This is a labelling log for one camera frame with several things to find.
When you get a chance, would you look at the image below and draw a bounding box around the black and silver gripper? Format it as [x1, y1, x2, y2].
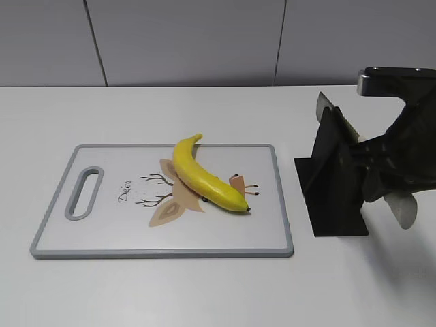
[351, 66, 435, 202]

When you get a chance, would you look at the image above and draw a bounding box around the white handled kitchen knife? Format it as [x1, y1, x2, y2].
[315, 92, 418, 230]

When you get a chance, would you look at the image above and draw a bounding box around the yellow plastic banana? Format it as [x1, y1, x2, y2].
[173, 134, 251, 213]

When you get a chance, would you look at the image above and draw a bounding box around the black knife stand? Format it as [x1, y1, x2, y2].
[294, 107, 369, 237]

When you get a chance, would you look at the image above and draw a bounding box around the grey rimmed deer cutting board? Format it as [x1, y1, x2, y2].
[30, 144, 294, 259]

